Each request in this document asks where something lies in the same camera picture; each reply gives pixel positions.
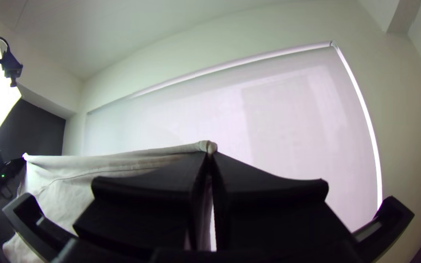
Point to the white roller blind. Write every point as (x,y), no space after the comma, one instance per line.
(269,120)

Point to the grey t-shirt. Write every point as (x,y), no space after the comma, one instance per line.
(64,182)

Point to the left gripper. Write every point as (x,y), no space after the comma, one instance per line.
(11,170)

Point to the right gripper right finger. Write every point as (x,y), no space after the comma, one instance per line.
(272,212)

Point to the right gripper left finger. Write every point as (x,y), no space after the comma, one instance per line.
(148,208)

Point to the black overhead camera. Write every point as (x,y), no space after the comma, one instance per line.
(11,67)

